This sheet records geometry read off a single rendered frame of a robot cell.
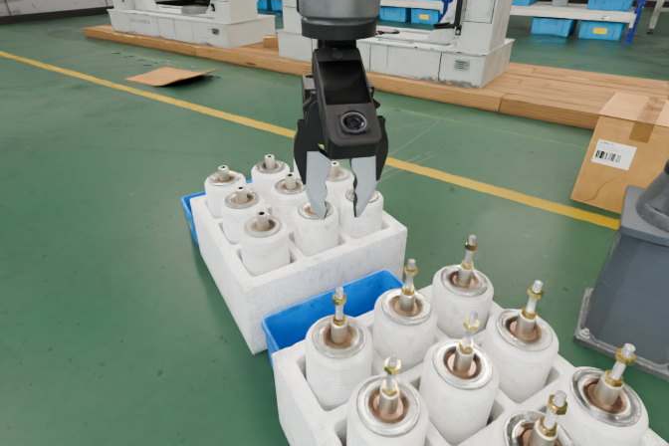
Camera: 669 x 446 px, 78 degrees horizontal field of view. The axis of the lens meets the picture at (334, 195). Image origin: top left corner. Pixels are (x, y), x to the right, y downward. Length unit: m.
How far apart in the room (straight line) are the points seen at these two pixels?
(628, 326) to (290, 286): 0.67
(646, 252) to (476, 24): 1.77
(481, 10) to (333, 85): 2.11
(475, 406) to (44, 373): 0.81
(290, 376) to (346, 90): 0.44
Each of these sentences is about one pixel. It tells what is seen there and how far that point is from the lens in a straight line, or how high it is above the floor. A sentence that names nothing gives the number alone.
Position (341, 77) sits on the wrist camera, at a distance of 0.39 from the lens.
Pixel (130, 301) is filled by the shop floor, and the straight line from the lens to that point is 1.13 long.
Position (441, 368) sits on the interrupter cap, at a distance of 0.60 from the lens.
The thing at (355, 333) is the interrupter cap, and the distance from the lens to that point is 0.62.
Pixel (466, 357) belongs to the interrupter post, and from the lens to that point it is 0.58.
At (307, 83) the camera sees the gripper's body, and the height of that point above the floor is 0.60.
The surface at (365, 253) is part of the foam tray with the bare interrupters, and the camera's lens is 0.91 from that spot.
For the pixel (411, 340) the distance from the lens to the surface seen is 0.65.
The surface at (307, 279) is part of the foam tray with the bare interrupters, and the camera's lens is 0.86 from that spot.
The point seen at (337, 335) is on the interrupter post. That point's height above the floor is 0.26.
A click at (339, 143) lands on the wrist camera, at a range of 0.34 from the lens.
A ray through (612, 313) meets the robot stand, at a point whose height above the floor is 0.10.
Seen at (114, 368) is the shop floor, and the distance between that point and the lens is 1.00.
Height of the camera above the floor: 0.72
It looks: 30 degrees down
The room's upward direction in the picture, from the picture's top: straight up
